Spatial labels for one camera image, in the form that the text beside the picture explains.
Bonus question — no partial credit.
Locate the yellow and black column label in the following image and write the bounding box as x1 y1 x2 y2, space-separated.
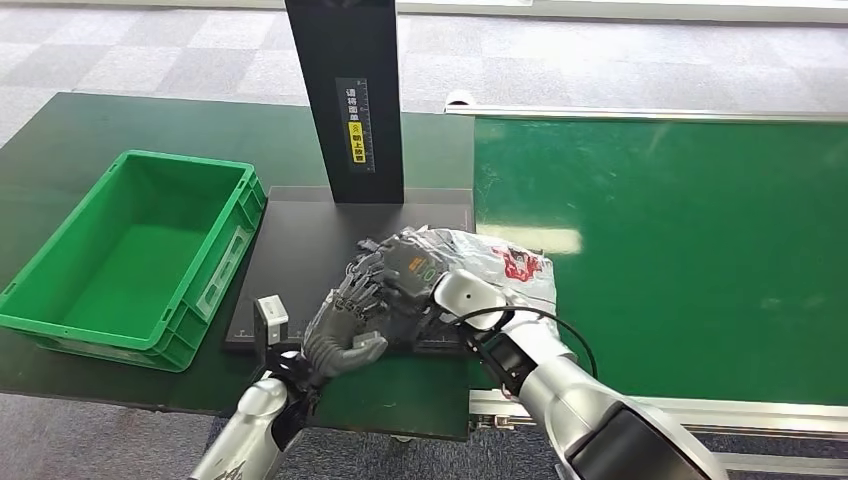
334 77 377 175

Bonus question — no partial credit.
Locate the black scale column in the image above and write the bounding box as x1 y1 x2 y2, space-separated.
284 0 406 205

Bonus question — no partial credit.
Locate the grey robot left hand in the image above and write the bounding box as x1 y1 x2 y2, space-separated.
301 261 392 389

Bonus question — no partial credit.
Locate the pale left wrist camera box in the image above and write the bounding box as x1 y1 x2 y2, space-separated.
253 294 291 350

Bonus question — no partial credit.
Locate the green plastic crate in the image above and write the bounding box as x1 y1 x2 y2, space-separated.
0 149 268 374

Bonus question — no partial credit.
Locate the grey poly mailer package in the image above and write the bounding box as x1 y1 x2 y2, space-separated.
396 225 559 321

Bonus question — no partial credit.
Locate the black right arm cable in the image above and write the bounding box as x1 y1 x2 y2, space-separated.
449 305 600 383

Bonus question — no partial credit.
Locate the green conveyor belt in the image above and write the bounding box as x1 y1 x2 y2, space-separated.
468 115 848 407

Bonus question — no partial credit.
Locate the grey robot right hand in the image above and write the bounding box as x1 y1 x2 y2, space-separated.
354 230 460 349

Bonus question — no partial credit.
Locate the aluminium conveyor side rail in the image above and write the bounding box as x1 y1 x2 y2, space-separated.
443 88 848 125
466 389 848 476

